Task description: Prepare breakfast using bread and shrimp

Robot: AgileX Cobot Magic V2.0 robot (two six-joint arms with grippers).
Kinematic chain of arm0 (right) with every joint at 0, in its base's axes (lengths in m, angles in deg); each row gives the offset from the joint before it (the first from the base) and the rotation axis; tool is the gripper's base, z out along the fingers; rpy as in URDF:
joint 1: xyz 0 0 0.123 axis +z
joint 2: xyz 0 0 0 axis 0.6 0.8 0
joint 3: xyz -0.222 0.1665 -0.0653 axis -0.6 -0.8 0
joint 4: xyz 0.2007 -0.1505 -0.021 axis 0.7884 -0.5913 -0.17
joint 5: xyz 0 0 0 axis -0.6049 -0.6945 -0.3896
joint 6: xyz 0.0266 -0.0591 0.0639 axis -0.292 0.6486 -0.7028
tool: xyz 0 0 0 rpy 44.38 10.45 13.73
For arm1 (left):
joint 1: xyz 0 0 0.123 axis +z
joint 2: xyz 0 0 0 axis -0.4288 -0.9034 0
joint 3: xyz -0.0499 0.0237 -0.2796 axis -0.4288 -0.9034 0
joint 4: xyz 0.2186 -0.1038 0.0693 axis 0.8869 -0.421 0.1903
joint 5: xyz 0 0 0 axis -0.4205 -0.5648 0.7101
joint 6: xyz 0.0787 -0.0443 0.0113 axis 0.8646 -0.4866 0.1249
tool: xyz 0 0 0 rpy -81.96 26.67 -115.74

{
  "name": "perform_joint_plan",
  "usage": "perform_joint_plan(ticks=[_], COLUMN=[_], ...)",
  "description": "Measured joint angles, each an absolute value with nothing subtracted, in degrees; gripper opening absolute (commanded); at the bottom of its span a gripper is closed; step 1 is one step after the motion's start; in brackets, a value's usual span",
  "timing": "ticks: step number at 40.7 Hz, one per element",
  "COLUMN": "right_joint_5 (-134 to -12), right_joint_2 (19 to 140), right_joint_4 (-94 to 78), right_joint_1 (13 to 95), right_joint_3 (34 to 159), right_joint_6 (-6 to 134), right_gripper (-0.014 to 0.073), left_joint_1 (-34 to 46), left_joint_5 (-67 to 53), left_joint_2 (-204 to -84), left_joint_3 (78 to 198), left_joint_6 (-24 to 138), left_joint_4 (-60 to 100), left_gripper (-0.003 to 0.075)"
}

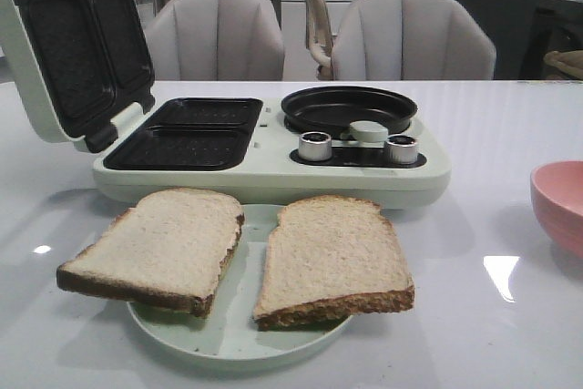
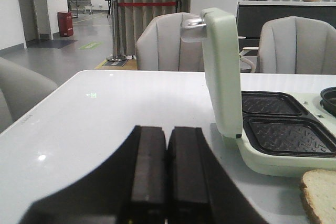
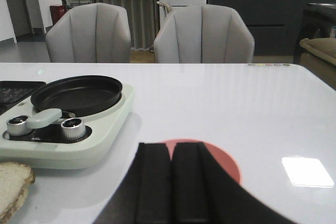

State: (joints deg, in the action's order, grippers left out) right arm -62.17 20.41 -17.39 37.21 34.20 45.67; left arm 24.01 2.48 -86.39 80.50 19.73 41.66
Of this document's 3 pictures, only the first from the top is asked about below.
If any bread slice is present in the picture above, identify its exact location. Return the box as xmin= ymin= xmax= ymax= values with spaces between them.
xmin=56 ymin=188 xmax=244 ymax=318
xmin=253 ymin=195 xmax=415 ymax=330

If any green breakfast maker lid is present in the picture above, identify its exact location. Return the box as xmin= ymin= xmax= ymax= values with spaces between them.
xmin=1 ymin=0 xmax=154 ymax=153

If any pink bowl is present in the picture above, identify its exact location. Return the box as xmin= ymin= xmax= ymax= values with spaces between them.
xmin=530 ymin=160 xmax=582 ymax=258

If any green breakfast maker base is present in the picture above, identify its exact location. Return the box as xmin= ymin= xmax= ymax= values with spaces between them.
xmin=93 ymin=97 xmax=451 ymax=209

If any left silver control knob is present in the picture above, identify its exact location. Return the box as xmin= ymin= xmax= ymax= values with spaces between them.
xmin=298 ymin=131 xmax=332 ymax=162

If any silver control knob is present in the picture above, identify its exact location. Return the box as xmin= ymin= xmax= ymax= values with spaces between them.
xmin=384 ymin=134 xmax=418 ymax=165
xmin=298 ymin=131 xmax=332 ymax=162

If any black round frying pan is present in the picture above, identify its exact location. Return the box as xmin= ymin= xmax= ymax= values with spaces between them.
xmin=281 ymin=86 xmax=417 ymax=139

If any right silver control knob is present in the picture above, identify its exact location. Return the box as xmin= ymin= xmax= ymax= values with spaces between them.
xmin=384 ymin=134 xmax=418 ymax=165

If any beige plastic chair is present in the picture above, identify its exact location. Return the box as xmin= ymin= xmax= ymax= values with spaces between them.
xmin=303 ymin=0 xmax=333 ymax=80

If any left grey upholstered chair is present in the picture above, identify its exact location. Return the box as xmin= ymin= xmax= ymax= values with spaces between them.
xmin=145 ymin=0 xmax=285 ymax=81

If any grey upholstered chair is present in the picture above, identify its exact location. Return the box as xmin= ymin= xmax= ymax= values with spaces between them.
xmin=332 ymin=0 xmax=496 ymax=81
xmin=145 ymin=0 xmax=285 ymax=81

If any light green round plate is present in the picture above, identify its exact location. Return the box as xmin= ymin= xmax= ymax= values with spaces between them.
xmin=128 ymin=204 xmax=351 ymax=371

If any right grey upholstered chair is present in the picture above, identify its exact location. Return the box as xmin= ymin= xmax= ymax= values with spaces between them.
xmin=332 ymin=0 xmax=496 ymax=81

